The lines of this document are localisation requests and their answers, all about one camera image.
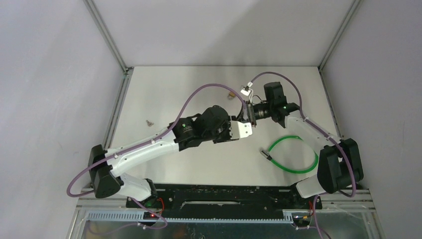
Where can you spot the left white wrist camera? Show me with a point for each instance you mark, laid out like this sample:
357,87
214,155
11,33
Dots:
238,130

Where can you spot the aluminium frame rail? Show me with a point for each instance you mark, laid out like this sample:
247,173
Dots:
119,92
346,21

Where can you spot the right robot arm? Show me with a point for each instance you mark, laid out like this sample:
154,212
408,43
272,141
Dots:
339,165

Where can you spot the right aluminium frame rail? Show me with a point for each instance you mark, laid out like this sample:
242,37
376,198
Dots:
346,21

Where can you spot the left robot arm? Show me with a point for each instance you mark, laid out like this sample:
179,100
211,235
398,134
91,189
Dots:
108,168

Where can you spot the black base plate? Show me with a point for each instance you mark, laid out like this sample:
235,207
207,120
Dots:
202,202

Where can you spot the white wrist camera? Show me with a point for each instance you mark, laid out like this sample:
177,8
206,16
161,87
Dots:
238,130
247,90

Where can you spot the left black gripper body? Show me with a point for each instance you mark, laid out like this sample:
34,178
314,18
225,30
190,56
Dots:
222,135

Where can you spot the green cable lock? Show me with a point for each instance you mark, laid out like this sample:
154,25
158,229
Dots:
266,154

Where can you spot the left aluminium frame rail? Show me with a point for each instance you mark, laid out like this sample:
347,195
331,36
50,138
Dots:
119,92

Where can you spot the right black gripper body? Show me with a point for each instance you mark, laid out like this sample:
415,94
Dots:
263,111

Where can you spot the small brass padlock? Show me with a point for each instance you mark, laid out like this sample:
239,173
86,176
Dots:
231,95

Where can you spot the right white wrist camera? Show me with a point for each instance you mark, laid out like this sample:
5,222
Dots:
247,90

